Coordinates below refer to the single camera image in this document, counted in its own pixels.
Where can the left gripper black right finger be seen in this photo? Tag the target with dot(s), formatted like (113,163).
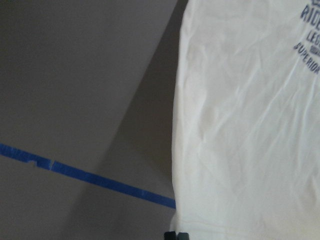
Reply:
(183,236)

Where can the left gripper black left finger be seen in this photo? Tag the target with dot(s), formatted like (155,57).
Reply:
(170,235)

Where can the cream yellow long-sleeve shirt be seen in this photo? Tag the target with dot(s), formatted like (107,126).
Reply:
(246,121)

